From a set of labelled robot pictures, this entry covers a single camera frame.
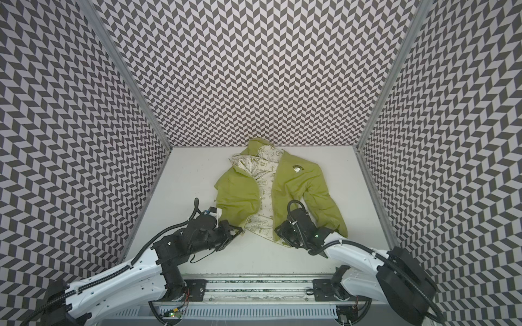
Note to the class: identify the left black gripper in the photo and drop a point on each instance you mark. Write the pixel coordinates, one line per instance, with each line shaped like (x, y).
(225, 227)

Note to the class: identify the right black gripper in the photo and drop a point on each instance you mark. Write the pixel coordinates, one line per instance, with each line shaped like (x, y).
(285, 234)

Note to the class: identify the green jacket with printed lining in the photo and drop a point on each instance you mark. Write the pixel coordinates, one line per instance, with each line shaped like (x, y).
(256, 190)

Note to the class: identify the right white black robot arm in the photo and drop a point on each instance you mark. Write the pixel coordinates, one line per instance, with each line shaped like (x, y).
(393, 277)

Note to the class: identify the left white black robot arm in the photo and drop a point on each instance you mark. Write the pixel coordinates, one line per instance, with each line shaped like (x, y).
(163, 253)

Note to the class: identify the small green circuit board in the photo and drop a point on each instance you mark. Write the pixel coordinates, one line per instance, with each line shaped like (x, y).
(174, 313)

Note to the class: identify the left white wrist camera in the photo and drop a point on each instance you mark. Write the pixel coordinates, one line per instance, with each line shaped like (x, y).
(214, 212)

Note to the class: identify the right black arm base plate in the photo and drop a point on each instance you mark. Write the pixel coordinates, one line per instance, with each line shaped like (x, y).
(325, 291)

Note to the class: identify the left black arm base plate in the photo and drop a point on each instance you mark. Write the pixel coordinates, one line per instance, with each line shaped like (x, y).
(192, 290)

